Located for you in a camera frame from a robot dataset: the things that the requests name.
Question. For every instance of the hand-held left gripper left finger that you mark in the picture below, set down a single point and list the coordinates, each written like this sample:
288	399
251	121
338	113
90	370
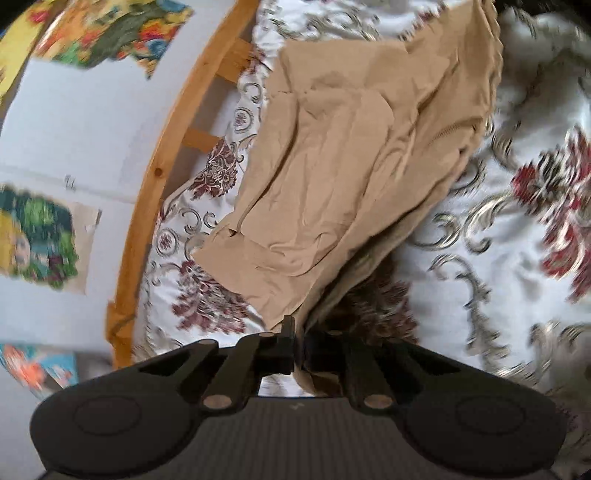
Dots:
281	353

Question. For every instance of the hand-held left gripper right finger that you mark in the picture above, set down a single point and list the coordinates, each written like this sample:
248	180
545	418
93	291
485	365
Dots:
321	355

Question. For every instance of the tan hooded jacket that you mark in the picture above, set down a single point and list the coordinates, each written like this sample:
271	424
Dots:
332	175

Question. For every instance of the floral white bedsheet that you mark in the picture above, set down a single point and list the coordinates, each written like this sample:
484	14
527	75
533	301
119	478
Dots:
508	277

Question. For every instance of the orange-haired cartoon figure poster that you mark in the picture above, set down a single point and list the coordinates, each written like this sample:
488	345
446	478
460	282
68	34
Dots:
32	369

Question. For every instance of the blond cartoon figure poster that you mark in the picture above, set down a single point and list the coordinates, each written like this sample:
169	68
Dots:
41	240

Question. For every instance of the colourful landscape poster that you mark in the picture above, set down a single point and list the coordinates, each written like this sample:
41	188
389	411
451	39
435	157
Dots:
106	32

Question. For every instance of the wooden bed frame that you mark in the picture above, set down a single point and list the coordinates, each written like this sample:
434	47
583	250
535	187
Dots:
157	184

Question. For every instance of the white wall pipe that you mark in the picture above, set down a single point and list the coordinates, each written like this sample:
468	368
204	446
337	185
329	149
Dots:
69	182

